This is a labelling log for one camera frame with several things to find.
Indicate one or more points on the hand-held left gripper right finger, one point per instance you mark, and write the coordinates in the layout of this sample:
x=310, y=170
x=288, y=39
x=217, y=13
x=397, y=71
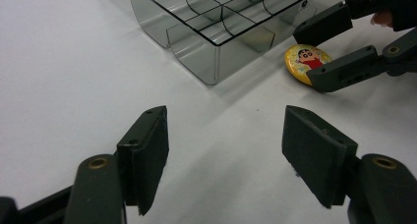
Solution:
x=318, y=155

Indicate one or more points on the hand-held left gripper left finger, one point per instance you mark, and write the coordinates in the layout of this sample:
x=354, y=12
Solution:
x=147, y=158

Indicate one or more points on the round yellow cartoon badge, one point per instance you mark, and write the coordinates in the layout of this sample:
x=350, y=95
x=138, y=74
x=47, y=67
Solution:
x=296, y=62

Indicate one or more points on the smoky clear compartment box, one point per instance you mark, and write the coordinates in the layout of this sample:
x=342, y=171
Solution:
x=196, y=53

